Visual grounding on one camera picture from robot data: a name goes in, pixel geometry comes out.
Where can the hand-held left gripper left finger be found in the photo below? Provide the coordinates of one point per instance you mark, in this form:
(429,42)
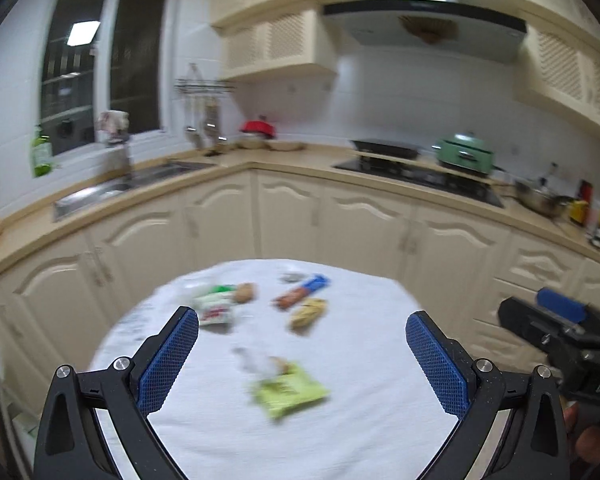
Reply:
(167,360)

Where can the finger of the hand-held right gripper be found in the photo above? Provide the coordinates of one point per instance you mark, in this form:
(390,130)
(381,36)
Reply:
(562,305)
(522,320)

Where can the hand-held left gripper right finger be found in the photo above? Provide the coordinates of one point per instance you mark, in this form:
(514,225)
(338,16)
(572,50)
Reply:
(437,365)

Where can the blue and brown snack bar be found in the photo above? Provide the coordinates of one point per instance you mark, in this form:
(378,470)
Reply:
(300,292)

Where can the person's right hand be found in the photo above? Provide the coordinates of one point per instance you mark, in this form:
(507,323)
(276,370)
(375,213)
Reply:
(595,442)

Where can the floral tablecloth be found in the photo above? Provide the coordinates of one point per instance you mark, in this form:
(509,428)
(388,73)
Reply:
(125,325)

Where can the white green red packet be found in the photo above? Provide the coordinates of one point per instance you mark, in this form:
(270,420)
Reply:
(215,307)

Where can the round table with white towel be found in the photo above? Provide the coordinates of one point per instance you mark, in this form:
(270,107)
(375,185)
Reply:
(360,360)

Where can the white tissue ball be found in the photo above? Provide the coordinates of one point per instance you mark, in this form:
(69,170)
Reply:
(257,361)

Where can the steel pot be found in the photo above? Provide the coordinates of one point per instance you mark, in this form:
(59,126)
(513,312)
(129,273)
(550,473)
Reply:
(540,200)

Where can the red bottle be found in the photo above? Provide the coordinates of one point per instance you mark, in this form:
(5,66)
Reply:
(585,191)

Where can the green snack packet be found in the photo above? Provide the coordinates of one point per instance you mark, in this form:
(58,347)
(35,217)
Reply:
(290,392)

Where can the yellow snack packet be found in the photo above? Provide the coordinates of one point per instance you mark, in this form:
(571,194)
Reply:
(308,314)

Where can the small grey crumpled wrapper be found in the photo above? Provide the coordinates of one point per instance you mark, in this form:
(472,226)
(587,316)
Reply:
(291,277)

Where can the black glass cooktop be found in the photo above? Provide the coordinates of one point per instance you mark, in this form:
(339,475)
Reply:
(420,180)

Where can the green electric pot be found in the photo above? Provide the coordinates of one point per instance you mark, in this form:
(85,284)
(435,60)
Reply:
(465,155)

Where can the steel double sink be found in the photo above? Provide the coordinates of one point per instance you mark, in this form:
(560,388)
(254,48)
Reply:
(110,190)

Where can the cream lower kitchen cabinets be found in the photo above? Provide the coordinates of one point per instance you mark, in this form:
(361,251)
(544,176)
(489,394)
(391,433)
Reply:
(290,220)

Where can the steel faucet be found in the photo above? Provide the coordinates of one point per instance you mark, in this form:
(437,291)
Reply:
(122,155)

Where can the black grill tray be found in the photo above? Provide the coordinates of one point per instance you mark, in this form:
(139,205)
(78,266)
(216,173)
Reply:
(385,147)

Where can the large lattice door cabinet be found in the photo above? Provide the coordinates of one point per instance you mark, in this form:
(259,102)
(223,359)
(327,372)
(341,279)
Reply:
(570,75)

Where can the white bowl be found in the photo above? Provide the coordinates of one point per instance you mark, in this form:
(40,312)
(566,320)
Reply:
(252,142)

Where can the beige kitchen countertop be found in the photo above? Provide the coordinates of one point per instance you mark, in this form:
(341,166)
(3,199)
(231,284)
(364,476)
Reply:
(290,160)

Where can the hanging steel spoon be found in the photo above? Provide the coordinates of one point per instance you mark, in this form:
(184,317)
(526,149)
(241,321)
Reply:
(211,125)

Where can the green bottle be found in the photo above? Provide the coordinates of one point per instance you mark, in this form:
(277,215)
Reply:
(41,155)

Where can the cloth on faucet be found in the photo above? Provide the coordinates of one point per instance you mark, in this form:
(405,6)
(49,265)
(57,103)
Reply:
(112,121)

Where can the shallow beige bowl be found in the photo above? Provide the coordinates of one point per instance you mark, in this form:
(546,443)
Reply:
(287,146)

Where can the red pot lid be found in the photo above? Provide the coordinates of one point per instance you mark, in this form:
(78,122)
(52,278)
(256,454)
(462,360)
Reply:
(257,127)

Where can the kitchen window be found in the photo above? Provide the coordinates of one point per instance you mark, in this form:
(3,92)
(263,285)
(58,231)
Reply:
(135,50)

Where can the black range hood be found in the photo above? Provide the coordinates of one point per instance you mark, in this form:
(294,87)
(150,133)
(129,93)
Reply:
(430,20)

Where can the small lattice door cabinet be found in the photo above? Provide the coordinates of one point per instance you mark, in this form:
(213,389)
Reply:
(280,45)

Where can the wall utensil rack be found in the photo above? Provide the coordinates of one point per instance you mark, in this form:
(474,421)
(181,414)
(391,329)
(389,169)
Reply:
(202,85)

